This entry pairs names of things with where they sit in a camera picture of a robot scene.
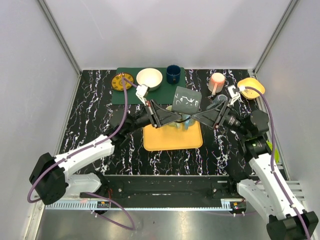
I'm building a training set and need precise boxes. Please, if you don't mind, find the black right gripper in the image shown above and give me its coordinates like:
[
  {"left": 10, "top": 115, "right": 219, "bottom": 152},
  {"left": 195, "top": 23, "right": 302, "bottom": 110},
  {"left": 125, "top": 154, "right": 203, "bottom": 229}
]
[{"left": 191, "top": 99, "right": 250, "bottom": 137}]

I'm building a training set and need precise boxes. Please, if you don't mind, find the grey mug white inside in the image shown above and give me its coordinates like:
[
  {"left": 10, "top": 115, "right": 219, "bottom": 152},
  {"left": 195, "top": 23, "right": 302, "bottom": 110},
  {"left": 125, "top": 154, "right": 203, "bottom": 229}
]
[{"left": 211, "top": 94, "right": 229, "bottom": 106}]

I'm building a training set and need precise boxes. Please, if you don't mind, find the orange and blue mug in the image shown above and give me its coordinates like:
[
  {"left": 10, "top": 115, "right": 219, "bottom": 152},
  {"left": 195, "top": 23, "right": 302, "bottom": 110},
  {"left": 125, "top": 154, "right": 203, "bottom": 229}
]
[{"left": 181, "top": 113, "right": 196, "bottom": 131}]

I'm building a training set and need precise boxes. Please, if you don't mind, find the dark teal mug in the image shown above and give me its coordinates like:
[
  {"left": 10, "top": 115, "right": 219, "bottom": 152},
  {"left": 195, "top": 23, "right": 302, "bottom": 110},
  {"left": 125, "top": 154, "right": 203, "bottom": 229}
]
[{"left": 172, "top": 86, "right": 202, "bottom": 115}]

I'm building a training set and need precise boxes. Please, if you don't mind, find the pink mug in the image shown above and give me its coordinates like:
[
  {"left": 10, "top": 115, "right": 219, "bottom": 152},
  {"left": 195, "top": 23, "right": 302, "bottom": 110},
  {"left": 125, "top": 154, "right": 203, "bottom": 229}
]
[{"left": 208, "top": 72, "right": 226, "bottom": 96}]

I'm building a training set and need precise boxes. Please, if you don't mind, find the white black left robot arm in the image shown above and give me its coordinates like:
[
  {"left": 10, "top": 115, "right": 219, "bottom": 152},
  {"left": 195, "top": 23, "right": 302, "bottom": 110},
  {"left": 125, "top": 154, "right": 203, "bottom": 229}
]
[{"left": 27, "top": 100, "right": 180, "bottom": 205}]

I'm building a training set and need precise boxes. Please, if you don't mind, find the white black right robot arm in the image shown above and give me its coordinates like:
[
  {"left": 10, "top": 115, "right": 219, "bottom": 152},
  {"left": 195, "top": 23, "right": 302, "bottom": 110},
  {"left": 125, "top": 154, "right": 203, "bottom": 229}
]
[{"left": 192, "top": 101, "right": 319, "bottom": 240}]

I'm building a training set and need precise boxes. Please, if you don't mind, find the light green mug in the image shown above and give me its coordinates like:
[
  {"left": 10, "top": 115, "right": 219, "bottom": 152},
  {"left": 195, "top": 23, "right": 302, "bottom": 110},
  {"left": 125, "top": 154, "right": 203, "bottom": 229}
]
[{"left": 166, "top": 105, "right": 182, "bottom": 129}]

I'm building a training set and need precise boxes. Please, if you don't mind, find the navy blue mug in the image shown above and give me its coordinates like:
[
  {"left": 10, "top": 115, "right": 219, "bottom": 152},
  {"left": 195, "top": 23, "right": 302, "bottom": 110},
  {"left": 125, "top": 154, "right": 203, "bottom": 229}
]
[{"left": 166, "top": 64, "right": 181, "bottom": 85}]

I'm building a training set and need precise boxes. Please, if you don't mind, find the yellow serving tray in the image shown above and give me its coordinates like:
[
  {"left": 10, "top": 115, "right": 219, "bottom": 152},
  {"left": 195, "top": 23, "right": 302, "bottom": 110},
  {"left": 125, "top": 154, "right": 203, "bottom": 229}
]
[{"left": 142, "top": 121, "right": 203, "bottom": 152}]

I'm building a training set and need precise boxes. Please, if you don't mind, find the dark green placemat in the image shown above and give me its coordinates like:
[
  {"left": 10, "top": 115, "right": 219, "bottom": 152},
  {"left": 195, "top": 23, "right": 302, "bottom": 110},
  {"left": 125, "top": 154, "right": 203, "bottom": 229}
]
[{"left": 111, "top": 67, "right": 186, "bottom": 105}]

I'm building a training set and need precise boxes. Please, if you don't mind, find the yellow square dish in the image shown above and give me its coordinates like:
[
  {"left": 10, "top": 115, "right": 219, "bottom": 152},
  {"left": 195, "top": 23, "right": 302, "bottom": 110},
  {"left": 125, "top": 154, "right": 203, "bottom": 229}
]
[{"left": 237, "top": 77, "right": 266, "bottom": 100}]

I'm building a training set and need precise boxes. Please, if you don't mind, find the white bowl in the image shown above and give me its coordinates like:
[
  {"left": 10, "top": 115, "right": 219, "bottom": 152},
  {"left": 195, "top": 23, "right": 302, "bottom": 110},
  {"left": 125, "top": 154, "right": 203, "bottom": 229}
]
[{"left": 136, "top": 68, "right": 163, "bottom": 91}]

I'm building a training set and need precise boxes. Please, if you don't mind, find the yellow patterned plate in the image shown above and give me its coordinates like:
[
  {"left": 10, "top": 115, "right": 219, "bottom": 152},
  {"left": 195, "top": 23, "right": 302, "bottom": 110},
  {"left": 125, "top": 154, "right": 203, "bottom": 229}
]
[{"left": 111, "top": 72, "right": 134, "bottom": 92}]

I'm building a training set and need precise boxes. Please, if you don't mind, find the lime green plate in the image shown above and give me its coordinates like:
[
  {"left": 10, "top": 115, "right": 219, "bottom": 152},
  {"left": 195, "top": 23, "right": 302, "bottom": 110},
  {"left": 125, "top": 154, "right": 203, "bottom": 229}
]
[{"left": 267, "top": 141, "right": 280, "bottom": 161}]

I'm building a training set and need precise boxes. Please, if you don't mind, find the aluminium frame rail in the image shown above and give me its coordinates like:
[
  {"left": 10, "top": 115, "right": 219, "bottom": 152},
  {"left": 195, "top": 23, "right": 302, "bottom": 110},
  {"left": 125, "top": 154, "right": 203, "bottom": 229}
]
[{"left": 286, "top": 180, "right": 305, "bottom": 201}]

